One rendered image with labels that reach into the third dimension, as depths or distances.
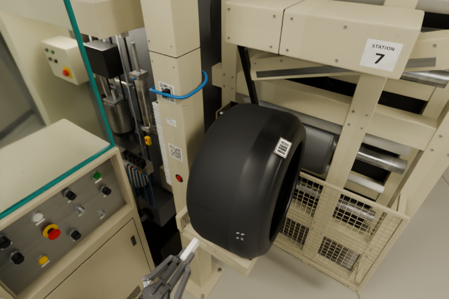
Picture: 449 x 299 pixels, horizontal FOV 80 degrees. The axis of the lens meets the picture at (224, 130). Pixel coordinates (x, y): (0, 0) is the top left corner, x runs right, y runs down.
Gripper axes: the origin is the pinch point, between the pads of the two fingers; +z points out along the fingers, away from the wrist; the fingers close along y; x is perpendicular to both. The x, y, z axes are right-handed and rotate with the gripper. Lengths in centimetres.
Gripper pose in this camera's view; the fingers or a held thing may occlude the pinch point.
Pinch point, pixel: (190, 250)
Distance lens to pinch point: 85.6
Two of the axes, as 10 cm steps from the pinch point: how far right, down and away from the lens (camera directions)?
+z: 5.5, -6.1, 5.7
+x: 0.8, 7.2, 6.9
